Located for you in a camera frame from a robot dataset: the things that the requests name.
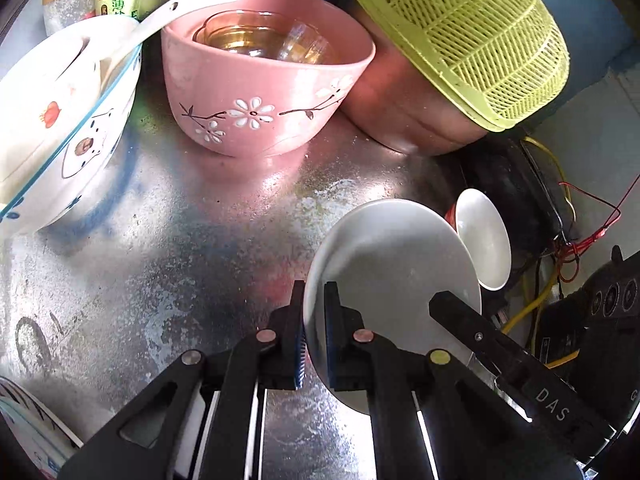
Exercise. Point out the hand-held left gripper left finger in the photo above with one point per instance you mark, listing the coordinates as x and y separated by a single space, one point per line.
301 355

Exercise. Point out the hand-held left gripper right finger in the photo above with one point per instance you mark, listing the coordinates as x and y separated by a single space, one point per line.
331 350

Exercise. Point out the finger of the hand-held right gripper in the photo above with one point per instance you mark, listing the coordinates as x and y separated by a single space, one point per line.
500 355

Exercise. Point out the red bowl white inside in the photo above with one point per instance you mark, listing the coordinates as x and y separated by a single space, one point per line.
482 240
390 260

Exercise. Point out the brown clay pot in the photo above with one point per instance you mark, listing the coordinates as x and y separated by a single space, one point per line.
400 110

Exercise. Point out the pink flower print bowl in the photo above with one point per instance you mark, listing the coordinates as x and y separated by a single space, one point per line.
260 85

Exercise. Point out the white bear print bowl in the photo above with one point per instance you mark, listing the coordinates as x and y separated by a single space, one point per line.
90 140

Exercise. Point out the yellow-green plastic basket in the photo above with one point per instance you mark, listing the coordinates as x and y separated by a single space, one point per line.
475 35

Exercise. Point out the clear glass cup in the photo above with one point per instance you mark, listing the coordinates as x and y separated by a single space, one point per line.
235 35
305 42

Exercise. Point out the white ceramic spoon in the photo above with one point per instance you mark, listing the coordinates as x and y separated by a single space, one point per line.
155 17

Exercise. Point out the white bowl red flower print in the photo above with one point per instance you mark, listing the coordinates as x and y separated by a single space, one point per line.
40 85

